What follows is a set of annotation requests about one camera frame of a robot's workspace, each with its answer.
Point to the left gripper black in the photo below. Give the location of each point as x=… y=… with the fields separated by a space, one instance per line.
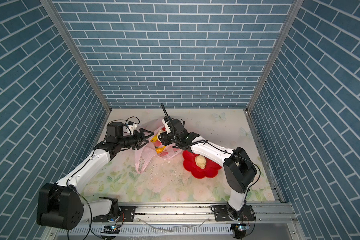
x=137 y=140

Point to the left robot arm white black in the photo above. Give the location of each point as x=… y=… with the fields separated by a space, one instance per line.
x=62 y=205

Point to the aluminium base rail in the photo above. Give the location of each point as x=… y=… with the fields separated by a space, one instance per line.
x=190 y=221

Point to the yellow fake lemon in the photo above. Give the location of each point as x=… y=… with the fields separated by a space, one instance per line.
x=154 y=139

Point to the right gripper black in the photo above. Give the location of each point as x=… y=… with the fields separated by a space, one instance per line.
x=164 y=139

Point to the yellow fake banana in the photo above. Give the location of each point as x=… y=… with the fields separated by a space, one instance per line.
x=160 y=150

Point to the beige fake fruit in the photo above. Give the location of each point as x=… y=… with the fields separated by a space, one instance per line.
x=201 y=161

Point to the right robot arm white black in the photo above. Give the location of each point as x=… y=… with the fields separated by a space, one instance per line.
x=239 y=170

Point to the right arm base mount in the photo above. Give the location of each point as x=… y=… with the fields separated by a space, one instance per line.
x=234 y=213

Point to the pink plastic bag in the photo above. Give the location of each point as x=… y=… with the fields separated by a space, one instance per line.
x=148 y=152

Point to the red flower-shaped plate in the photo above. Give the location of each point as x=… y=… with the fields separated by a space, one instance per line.
x=189 y=164

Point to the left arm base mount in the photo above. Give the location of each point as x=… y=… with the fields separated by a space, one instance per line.
x=122 y=214

